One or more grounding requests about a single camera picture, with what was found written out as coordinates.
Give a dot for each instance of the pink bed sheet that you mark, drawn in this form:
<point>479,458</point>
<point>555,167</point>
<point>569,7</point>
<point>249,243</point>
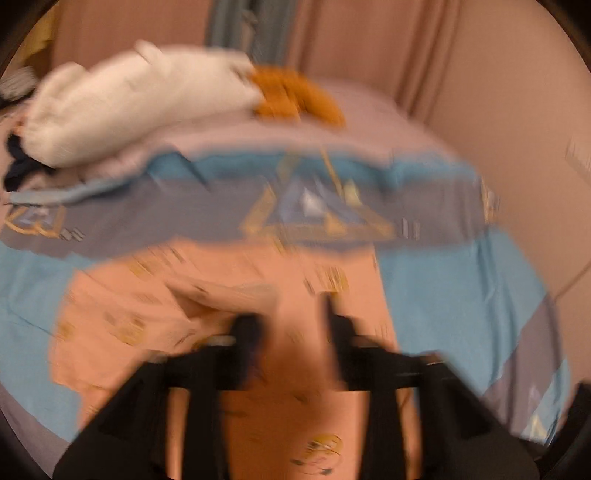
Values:
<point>369,124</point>

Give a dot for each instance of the pink cartoon print garment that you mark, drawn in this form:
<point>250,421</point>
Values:
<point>286,415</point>

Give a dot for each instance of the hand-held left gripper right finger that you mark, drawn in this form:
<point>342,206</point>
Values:
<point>334,344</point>

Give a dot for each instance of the white plush goose toy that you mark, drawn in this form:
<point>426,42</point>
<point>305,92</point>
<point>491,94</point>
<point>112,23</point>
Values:
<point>138,101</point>

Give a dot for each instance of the black white plush toy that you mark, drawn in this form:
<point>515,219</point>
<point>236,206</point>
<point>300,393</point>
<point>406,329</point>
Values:
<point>16,83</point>

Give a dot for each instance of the blue grey patterned blanket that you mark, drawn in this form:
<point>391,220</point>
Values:
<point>438,300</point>

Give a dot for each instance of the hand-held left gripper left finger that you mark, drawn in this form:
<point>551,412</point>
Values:
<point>249,344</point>

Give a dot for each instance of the dark navy cloth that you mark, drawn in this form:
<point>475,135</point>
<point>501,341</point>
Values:
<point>18,170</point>

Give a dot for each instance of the grey blue curtain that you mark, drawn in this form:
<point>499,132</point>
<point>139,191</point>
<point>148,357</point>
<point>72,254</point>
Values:
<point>231,23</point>

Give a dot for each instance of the pink curtain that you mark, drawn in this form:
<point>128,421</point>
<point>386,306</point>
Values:
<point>369,46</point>

